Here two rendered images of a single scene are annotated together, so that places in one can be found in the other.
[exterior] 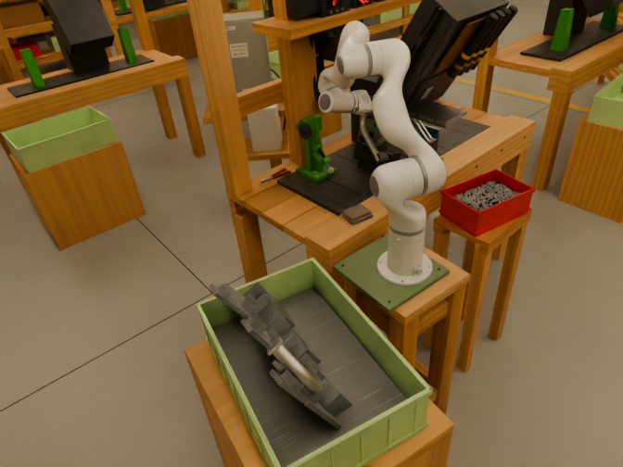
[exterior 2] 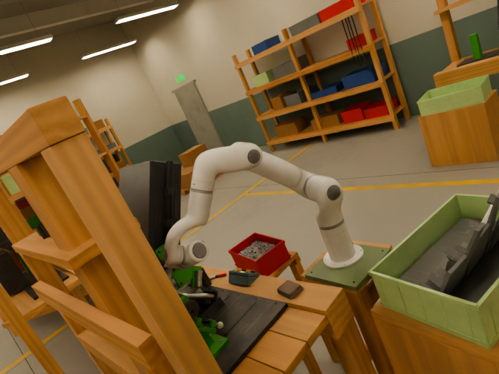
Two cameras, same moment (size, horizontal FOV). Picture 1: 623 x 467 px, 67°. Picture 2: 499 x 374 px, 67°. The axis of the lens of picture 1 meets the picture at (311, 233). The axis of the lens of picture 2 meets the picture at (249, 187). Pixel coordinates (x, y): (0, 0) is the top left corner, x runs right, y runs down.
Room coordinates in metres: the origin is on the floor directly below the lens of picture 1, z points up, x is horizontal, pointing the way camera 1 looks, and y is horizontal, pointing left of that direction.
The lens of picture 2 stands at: (1.54, 1.25, 1.82)
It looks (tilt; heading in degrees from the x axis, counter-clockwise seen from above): 16 degrees down; 270
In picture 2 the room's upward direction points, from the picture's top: 25 degrees counter-clockwise
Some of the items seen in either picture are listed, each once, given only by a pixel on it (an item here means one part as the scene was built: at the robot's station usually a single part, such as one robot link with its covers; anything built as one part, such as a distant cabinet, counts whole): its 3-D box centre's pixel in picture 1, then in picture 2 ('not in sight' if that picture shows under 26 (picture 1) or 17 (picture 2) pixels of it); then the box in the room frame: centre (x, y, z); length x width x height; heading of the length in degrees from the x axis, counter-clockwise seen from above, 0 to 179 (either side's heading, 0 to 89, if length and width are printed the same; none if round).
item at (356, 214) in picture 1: (357, 213); (289, 289); (1.55, -0.19, 0.91); 0.10 x 0.08 x 0.03; 116
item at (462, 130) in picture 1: (390, 153); (182, 314); (2.10, -0.42, 0.89); 1.10 x 0.42 x 0.02; 129
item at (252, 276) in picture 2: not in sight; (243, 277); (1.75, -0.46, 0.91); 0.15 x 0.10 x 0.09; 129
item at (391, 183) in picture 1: (399, 196); (327, 201); (1.24, -0.28, 1.17); 0.19 x 0.12 x 0.24; 105
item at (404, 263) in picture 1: (405, 246); (337, 240); (1.26, -0.31, 0.96); 0.19 x 0.19 x 0.18
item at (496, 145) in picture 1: (437, 183); (225, 288); (1.88, -0.60, 0.82); 1.50 x 0.14 x 0.15; 129
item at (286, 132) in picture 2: not in sight; (311, 84); (-0.36, -5.86, 1.10); 3.01 x 0.55 x 2.20; 127
